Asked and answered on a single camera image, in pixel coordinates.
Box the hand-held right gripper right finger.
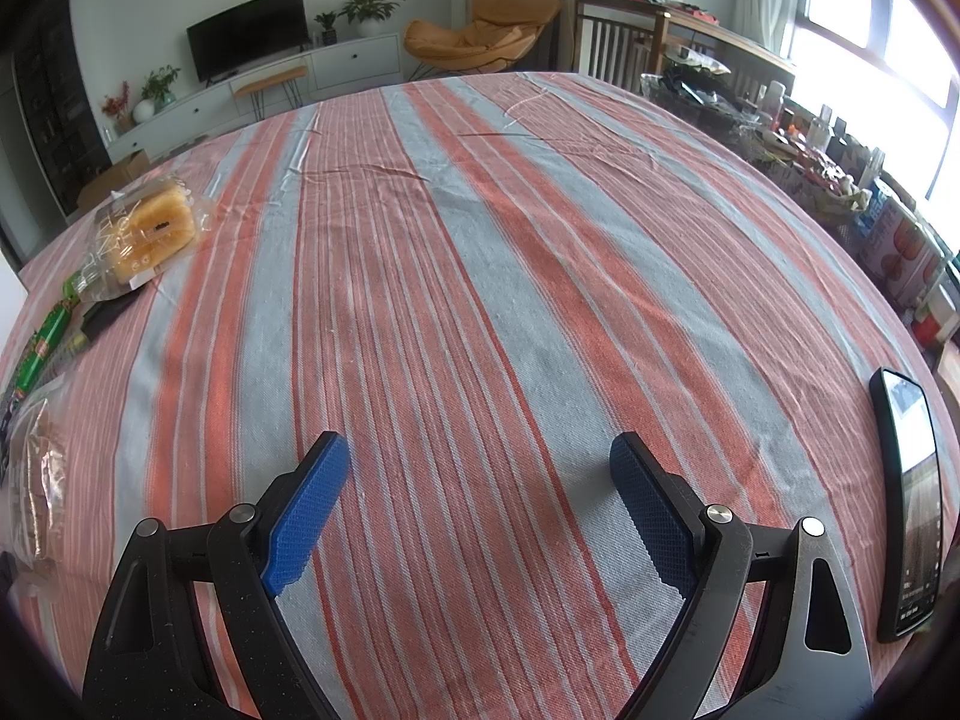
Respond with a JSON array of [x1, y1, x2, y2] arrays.
[[609, 431, 878, 720]]

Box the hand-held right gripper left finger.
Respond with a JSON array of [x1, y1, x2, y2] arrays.
[[81, 431, 353, 720]]

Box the clear bag of brown bread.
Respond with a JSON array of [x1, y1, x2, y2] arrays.
[[0, 375, 72, 563]]

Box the long green snack tube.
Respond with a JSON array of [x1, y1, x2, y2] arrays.
[[0, 300, 83, 410]]

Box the clear bag of yellow bread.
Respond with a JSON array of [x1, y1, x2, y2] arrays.
[[79, 176, 215, 299]]

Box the black smartphone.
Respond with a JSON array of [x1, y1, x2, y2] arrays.
[[870, 367, 944, 642]]

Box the red grey striped tablecloth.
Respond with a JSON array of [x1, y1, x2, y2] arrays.
[[0, 71, 938, 720]]

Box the red white cartons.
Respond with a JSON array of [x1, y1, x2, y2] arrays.
[[855, 195, 946, 308]]

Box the cardboard box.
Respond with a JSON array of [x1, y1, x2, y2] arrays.
[[77, 150, 151, 211]]

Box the clutter of bottles and packets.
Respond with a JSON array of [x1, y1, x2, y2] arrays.
[[637, 45, 960, 346]]

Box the wooden stool with metal legs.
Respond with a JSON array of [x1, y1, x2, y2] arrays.
[[231, 65, 310, 121]]

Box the red flowers in vase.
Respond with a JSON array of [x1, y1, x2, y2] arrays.
[[101, 82, 136, 132]]

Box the green plant in white vase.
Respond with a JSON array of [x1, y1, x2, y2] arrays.
[[141, 66, 181, 117]]

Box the white television cabinet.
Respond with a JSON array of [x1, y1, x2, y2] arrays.
[[105, 32, 402, 158]]

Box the dark display cabinet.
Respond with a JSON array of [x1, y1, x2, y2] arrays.
[[11, 0, 113, 218]]

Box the black flat television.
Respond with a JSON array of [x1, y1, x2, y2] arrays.
[[186, 0, 311, 83]]

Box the orange lounge chair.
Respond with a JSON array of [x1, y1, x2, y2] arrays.
[[403, 0, 563, 80]]

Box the large potted plant white pot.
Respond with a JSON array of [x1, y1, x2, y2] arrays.
[[335, 0, 406, 38]]

